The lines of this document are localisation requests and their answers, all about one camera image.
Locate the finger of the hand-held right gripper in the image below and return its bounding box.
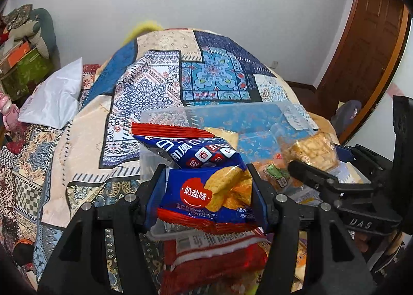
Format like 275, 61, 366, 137
334, 144, 376, 186
287, 160, 347, 210

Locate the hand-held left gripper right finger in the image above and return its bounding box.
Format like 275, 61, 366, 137
247, 163, 377, 295

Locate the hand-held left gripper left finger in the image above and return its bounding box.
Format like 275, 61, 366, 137
37, 163, 169, 295

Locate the clear cracker packet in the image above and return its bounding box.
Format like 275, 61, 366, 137
278, 132, 339, 173

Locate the blue red snack packet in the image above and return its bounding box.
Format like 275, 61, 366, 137
131, 122, 269, 235

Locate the clear plastic container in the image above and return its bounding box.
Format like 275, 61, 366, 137
139, 101, 343, 241

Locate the orange snack packet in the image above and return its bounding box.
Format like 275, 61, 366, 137
253, 157, 293, 191

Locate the pale biscuit packet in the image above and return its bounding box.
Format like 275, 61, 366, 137
203, 126, 240, 151

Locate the yellow snack packet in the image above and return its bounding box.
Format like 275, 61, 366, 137
289, 230, 312, 293

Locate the dark shoe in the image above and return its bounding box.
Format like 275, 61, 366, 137
367, 230, 405, 283

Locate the brown wooden door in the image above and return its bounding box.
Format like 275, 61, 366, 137
314, 0, 411, 142

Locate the patchwork printed blanket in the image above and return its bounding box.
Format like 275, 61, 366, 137
32, 27, 339, 295

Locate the patterned bed sheet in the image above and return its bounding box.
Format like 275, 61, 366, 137
0, 62, 104, 252

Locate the white pillow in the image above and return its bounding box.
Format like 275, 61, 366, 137
18, 57, 84, 129

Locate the yellow fluffy cloth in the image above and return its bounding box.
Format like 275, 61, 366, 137
121, 20, 164, 46

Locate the pink toy figure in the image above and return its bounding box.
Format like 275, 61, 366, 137
0, 91, 19, 132

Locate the green cardboard box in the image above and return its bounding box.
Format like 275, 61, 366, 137
0, 47, 54, 102

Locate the orange cardboard box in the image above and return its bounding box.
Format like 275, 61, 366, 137
0, 40, 33, 70

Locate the grey stuffed toy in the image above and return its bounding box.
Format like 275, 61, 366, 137
7, 8, 54, 61

